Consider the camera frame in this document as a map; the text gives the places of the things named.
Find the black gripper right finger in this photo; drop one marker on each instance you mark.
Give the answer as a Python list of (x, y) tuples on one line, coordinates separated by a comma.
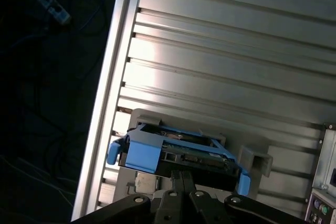
[(207, 208)]

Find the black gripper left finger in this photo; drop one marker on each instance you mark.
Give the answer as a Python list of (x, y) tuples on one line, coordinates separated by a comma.
[(168, 208)]

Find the hard disk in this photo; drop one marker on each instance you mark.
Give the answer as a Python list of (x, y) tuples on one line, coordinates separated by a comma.
[(143, 155)]

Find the silver CPU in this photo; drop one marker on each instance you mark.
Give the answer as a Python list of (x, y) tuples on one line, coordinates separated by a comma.
[(145, 182)]

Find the grey parts rack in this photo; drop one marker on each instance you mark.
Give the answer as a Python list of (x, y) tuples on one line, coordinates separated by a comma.
[(260, 163)]

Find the open black PC case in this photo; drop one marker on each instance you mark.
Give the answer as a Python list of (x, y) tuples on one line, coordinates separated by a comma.
[(325, 155)]

